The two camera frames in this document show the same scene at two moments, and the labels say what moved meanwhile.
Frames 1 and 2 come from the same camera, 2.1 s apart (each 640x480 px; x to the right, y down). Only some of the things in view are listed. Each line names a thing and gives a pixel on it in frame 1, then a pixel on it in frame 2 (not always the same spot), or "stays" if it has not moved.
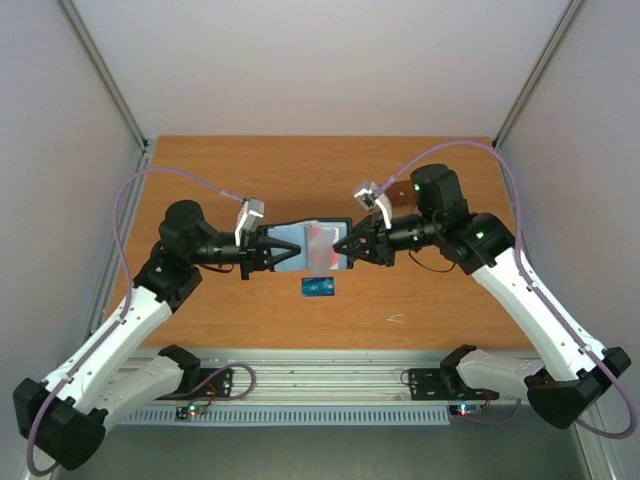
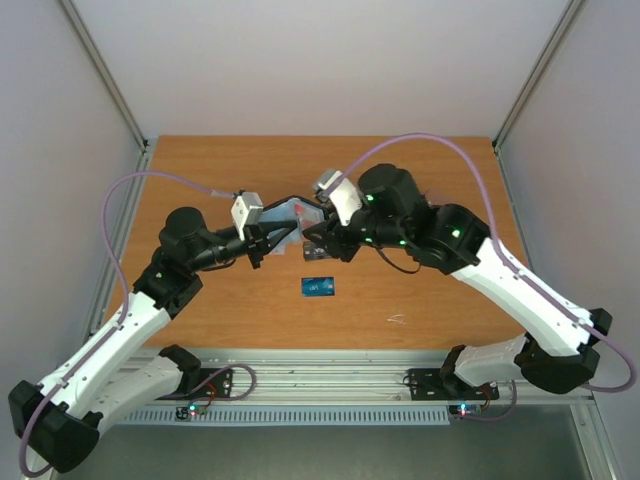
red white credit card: [320, 254] to [308, 215]
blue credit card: [317, 286] stays
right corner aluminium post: [529, 85] stays
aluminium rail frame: [317, 378] stays
